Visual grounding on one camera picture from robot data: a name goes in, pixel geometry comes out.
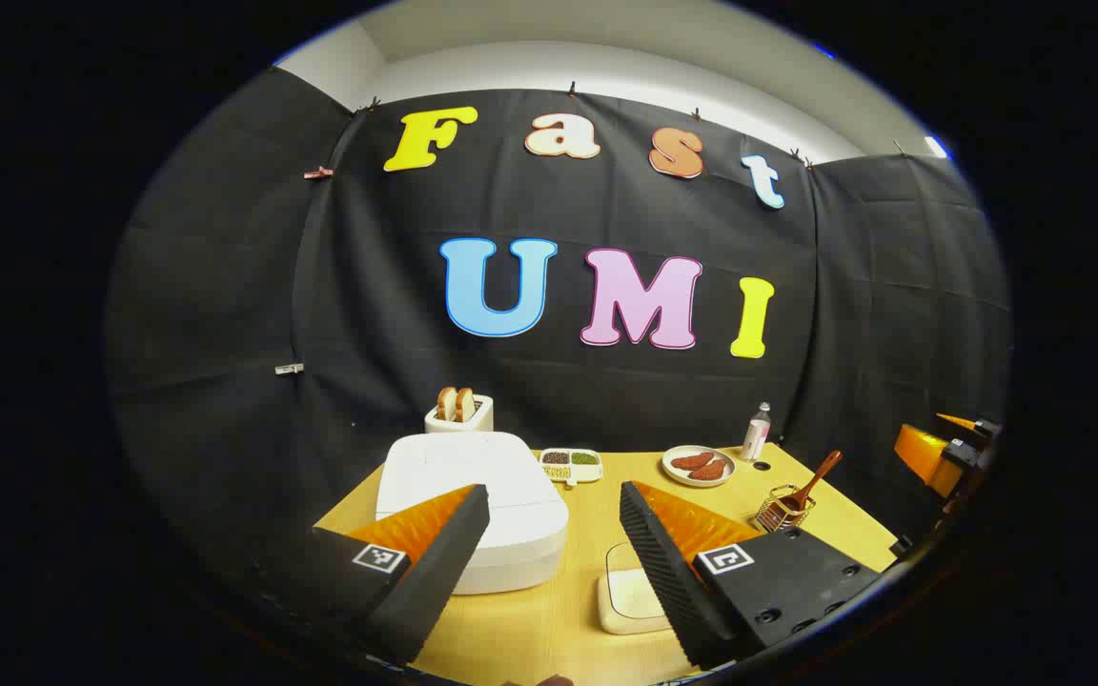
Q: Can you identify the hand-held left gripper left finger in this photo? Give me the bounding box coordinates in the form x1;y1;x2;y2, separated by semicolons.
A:
252;483;492;667

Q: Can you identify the brown wooden spoon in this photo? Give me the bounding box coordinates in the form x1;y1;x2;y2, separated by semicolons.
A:
775;450;844;516

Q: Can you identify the white round plate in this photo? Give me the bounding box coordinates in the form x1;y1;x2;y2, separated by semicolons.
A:
661;445;737;488

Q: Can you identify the white rice heap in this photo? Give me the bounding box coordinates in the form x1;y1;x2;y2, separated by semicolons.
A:
606;570;666;620

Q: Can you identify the clear bottle with pink label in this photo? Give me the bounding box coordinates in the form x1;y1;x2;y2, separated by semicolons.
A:
742;402;772;462

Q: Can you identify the clear rice container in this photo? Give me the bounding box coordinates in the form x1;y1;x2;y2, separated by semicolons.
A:
597;543;675;636

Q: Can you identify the white rice cooker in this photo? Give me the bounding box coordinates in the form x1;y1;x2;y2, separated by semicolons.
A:
376;432;570;595

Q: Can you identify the white divided bean dish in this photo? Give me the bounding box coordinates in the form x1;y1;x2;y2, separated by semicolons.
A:
539;448;604;488

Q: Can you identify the wire chopstick holder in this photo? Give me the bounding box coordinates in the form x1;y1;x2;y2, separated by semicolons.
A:
755;484;815;534

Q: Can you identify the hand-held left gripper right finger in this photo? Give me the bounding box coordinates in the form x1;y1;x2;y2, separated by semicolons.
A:
620;480;884;672

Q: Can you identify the white toaster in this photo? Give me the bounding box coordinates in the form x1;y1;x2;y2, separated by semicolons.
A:
424;393;495;435

